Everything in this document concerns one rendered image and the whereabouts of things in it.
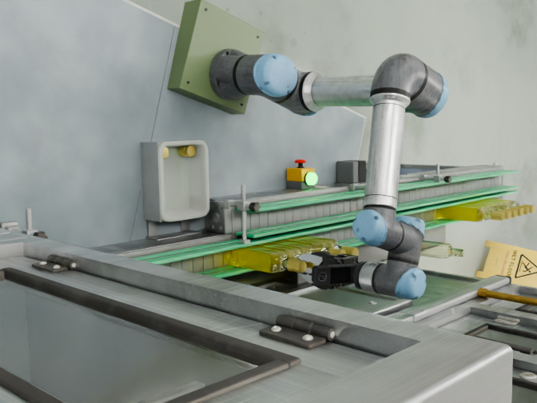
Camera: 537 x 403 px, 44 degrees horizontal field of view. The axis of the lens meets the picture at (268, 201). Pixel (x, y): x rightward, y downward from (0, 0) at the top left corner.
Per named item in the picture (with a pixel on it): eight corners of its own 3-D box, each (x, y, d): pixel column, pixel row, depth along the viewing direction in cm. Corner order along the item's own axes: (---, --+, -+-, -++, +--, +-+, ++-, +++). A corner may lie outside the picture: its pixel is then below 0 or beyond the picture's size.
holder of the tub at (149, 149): (144, 238, 193) (161, 241, 187) (140, 141, 189) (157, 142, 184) (191, 230, 205) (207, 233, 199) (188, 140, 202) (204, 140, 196)
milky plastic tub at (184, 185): (144, 220, 192) (162, 223, 186) (141, 141, 189) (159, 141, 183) (191, 213, 204) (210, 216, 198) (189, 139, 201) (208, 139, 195)
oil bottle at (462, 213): (435, 217, 282) (499, 225, 262) (435, 205, 281) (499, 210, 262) (442, 217, 286) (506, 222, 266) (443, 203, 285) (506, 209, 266)
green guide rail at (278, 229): (235, 235, 200) (254, 238, 194) (235, 232, 200) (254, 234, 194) (503, 187, 324) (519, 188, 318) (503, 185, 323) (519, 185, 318)
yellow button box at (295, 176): (285, 188, 234) (301, 189, 228) (285, 166, 233) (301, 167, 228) (299, 186, 239) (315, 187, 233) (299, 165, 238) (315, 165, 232)
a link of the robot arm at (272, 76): (241, 47, 192) (275, 45, 182) (272, 65, 201) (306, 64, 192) (230, 87, 191) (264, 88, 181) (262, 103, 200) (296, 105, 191)
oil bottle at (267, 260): (224, 264, 198) (276, 275, 183) (224, 245, 197) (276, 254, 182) (238, 261, 202) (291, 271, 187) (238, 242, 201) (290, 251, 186)
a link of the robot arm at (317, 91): (269, 63, 200) (430, 53, 162) (301, 81, 211) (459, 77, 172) (260, 102, 199) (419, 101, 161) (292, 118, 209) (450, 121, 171)
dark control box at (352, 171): (335, 181, 253) (353, 183, 247) (335, 161, 252) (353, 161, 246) (348, 180, 259) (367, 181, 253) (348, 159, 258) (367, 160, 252)
